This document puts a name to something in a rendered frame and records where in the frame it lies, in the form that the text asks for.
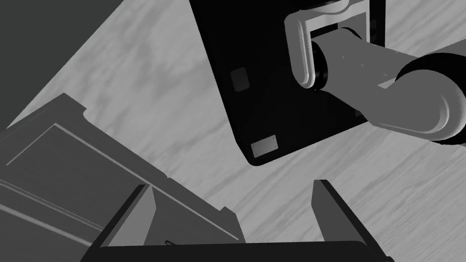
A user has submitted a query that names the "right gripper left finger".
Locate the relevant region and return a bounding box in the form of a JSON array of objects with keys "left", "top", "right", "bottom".
[{"left": 91, "top": 183, "right": 157, "bottom": 249}]

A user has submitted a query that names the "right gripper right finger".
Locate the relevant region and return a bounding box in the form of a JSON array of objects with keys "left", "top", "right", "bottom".
[{"left": 310, "top": 179, "right": 369, "bottom": 244}]

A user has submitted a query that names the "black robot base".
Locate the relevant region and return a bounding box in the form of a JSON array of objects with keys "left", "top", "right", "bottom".
[{"left": 188, "top": 0, "right": 386, "bottom": 167}]

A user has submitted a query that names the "grey panelled cupboard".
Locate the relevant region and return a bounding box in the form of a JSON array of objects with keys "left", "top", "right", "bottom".
[{"left": 0, "top": 92, "right": 247, "bottom": 262}]

